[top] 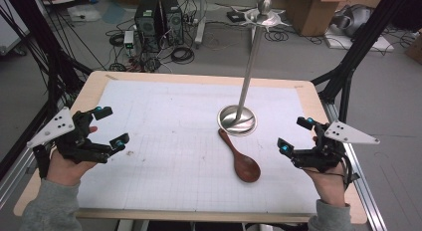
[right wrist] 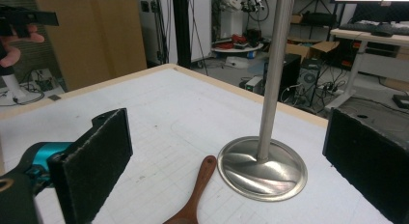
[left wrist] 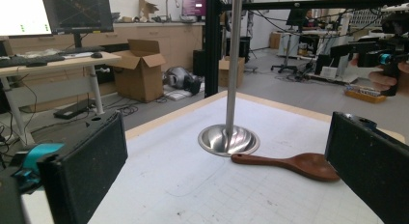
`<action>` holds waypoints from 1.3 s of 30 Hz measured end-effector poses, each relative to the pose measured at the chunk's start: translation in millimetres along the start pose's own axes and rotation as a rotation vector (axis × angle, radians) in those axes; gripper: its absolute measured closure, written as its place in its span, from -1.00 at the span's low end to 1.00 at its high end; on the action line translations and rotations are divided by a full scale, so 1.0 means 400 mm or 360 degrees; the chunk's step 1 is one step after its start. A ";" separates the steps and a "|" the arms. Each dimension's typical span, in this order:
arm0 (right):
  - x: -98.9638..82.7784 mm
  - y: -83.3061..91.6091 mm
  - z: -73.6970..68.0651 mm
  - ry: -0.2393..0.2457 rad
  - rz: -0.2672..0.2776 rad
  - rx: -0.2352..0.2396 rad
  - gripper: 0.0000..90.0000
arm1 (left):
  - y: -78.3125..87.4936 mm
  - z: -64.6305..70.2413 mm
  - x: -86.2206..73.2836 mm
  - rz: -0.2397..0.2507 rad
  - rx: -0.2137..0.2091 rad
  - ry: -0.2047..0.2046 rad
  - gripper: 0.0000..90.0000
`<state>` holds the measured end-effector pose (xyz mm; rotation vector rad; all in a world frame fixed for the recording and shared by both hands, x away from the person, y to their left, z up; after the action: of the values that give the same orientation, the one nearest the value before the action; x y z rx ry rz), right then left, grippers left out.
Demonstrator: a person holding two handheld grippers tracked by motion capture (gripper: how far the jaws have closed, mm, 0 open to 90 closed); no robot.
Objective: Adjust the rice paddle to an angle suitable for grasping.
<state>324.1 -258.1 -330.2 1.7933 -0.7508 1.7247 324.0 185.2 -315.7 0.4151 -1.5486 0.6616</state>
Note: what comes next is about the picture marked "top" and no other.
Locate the coiled black cable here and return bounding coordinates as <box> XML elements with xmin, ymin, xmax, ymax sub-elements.
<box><xmin>170</xmin><ymin>46</ymin><xmax>195</xmax><ymax>65</ymax></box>

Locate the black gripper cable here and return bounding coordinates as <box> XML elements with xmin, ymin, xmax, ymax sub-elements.
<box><xmin>340</xmin><ymin>153</ymin><xmax>361</xmax><ymax>189</ymax></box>

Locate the metal utensil stand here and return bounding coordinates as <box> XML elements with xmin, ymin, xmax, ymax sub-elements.
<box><xmin>216</xmin><ymin>0</ymin><xmax>292</xmax><ymax>137</ymax></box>

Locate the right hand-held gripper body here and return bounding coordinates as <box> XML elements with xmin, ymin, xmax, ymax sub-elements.
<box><xmin>291</xmin><ymin>119</ymin><xmax>381</xmax><ymax>174</ymax></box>

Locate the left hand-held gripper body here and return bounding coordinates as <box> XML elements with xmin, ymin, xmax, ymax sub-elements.
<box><xmin>27</xmin><ymin>107</ymin><xmax>110</xmax><ymax>179</ymax></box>

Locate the small cardboard box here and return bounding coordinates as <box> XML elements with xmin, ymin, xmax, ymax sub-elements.
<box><xmin>404</xmin><ymin>29</ymin><xmax>422</xmax><ymax>65</ymax></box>

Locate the black frame with cables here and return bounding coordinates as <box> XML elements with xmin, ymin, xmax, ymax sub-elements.
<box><xmin>0</xmin><ymin>0</ymin><xmax>95</xmax><ymax>179</ymax></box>

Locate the small white power box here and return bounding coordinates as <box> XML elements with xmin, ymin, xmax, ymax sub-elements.
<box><xmin>122</xmin><ymin>30</ymin><xmax>135</xmax><ymax>50</ymax></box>

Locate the large open cardboard box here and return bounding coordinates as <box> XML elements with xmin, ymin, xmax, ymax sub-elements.
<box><xmin>286</xmin><ymin>0</ymin><xmax>349</xmax><ymax>38</ymax></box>

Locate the person's left hand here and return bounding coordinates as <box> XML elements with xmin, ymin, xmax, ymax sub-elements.
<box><xmin>46</xmin><ymin>125</ymin><xmax>100</xmax><ymax>187</ymax></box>

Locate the black computer tower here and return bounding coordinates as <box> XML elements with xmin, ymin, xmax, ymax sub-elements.
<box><xmin>160</xmin><ymin>0</ymin><xmax>185</xmax><ymax>47</ymax></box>
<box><xmin>133</xmin><ymin>0</ymin><xmax>164</xmax><ymax>54</ymax></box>

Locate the black frame strut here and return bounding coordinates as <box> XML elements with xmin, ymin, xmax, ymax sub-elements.
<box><xmin>311</xmin><ymin>0</ymin><xmax>413</xmax><ymax>123</ymax></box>

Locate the person's right hand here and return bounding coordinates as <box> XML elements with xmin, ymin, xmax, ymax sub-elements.
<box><xmin>303</xmin><ymin>164</ymin><xmax>348</xmax><ymax>207</ymax></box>

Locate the white table leg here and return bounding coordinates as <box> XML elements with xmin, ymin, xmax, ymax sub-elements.
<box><xmin>194</xmin><ymin>0</ymin><xmax>208</xmax><ymax>50</ymax></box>

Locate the small black box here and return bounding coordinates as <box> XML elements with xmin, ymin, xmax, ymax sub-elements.
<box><xmin>226</xmin><ymin>9</ymin><xmax>247</xmax><ymax>24</ymax></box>

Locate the white grid mat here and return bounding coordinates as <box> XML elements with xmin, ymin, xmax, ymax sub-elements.
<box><xmin>76</xmin><ymin>79</ymin><xmax>328</xmax><ymax>214</ymax></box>

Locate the brown wooden spoon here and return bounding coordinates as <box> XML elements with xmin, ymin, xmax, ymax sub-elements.
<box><xmin>217</xmin><ymin>127</ymin><xmax>262</xmax><ymax>184</ymax></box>

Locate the grey rounded appliance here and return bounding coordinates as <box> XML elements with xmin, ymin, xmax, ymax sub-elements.
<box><xmin>332</xmin><ymin>4</ymin><xmax>373</xmax><ymax>38</ymax></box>

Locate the white flat board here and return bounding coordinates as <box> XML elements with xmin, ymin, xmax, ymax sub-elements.
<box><xmin>323</xmin><ymin>26</ymin><xmax>395</xmax><ymax>53</ymax></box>

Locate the white cabinet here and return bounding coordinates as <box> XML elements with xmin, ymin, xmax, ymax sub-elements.
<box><xmin>0</xmin><ymin>0</ymin><xmax>32</xmax><ymax>57</ymax></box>

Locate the clear plastic bag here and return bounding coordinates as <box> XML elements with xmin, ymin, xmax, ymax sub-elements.
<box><xmin>67</xmin><ymin>4</ymin><xmax>103</xmax><ymax>23</ymax></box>

